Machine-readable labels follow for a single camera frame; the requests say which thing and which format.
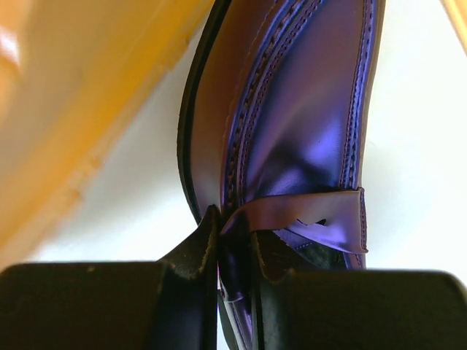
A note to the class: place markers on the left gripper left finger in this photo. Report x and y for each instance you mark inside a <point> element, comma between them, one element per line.
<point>167,304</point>

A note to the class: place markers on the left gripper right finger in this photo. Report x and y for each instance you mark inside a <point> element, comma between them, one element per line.
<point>297,306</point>

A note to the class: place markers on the purple loafer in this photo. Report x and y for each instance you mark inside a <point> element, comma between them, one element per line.
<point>273,120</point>

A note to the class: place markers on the yellow shoe cabinet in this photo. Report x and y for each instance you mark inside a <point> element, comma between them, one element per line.
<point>73,74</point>

